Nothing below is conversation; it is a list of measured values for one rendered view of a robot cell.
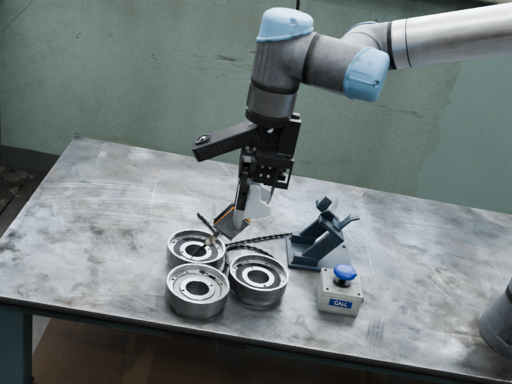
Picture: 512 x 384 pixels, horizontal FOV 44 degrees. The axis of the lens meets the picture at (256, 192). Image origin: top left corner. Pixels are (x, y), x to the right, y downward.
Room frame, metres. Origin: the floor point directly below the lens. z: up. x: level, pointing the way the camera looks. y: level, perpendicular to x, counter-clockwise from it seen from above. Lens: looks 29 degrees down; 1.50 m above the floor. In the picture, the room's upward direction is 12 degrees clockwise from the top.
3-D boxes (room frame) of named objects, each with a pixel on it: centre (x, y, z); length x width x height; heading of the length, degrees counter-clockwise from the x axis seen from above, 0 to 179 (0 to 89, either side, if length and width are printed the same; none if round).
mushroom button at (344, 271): (0.92, -0.18, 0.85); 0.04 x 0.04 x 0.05
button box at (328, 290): (0.92, -0.19, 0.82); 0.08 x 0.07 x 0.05; 93
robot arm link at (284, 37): (0.92, 0.00, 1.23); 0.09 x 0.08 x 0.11; 75
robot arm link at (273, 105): (0.93, 0.01, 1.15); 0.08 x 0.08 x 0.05
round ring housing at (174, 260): (0.95, 0.09, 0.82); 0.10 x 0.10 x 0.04
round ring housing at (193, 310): (0.84, 0.06, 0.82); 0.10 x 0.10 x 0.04
